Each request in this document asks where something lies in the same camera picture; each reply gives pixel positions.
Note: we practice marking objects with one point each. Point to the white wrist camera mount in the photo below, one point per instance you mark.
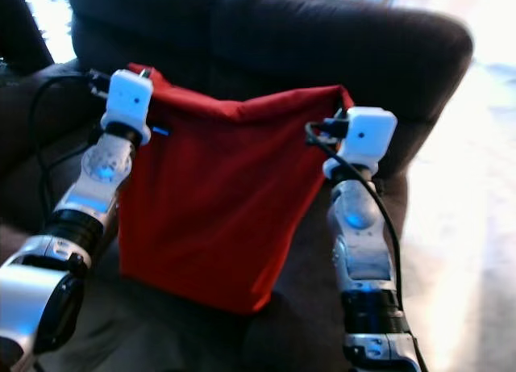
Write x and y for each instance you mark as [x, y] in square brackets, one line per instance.
[367, 138]
[129, 102]

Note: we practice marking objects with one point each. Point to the dark wooden furniture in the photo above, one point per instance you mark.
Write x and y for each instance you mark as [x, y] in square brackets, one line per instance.
[20, 21]

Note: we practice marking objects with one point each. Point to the grey brown fabric sofa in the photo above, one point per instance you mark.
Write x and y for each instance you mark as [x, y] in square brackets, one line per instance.
[290, 37]

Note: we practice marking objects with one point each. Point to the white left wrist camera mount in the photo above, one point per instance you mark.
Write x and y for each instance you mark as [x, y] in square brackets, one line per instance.
[129, 102]

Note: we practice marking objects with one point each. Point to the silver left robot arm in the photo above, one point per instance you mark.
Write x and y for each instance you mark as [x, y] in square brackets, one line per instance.
[32, 291]

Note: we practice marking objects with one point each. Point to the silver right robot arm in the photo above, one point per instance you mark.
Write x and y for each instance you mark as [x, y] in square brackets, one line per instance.
[359, 227]

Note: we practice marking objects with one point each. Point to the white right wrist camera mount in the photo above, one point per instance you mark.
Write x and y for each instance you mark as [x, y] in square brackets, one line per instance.
[367, 138]

